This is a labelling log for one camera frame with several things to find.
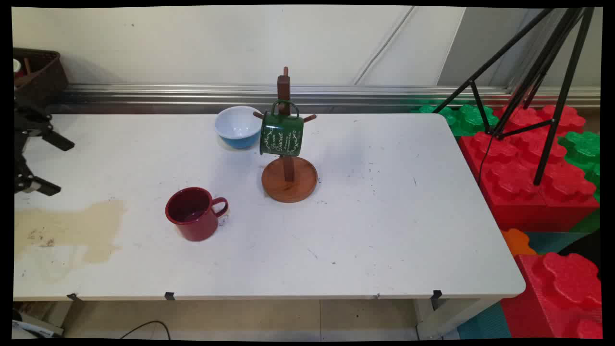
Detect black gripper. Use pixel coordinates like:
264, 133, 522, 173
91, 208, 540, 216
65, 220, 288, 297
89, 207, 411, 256
13, 103, 75, 197

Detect green enamel mug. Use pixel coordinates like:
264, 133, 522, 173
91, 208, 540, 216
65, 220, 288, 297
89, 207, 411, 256
259, 99, 305, 158

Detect brown woven basket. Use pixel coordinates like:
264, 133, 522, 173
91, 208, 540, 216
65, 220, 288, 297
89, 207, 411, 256
13, 48, 69, 109

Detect red enamel mug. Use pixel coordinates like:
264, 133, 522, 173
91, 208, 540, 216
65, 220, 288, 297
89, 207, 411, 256
165, 187, 229, 242

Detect blue and white bowl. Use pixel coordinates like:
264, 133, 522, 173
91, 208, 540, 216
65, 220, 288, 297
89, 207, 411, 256
214, 106, 264, 149

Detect wooden mug tree stand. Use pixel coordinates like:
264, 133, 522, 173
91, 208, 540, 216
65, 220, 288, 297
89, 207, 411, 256
253, 66, 319, 204

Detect green foam block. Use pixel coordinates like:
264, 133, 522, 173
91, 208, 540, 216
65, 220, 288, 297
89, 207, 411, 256
557, 130, 601, 203
411, 103, 500, 137

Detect white table leg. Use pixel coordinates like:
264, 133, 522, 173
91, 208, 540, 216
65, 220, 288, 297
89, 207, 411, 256
414, 298, 500, 341

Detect teal foam floor mat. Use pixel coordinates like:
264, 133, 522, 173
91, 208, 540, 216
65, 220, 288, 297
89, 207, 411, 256
456, 302, 513, 340

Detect large red foam block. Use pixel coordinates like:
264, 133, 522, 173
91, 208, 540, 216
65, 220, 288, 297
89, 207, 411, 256
458, 103, 601, 232

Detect orange foam block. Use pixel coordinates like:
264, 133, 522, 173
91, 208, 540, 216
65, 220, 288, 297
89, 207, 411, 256
501, 228, 537, 257

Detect black tripod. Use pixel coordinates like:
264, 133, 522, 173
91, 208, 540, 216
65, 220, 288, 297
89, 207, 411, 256
432, 7, 595, 186

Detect metal wall rail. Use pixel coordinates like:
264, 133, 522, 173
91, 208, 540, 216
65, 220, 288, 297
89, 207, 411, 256
58, 84, 601, 109

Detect black floor cable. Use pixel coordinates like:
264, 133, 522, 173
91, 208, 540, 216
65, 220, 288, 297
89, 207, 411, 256
120, 320, 172, 340

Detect white wall conduit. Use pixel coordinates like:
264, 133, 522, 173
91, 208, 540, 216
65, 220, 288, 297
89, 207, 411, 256
352, 6, 419, 86

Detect thin black tripod cable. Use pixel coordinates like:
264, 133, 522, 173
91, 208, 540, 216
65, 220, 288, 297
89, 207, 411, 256
478, 135, 495, 188

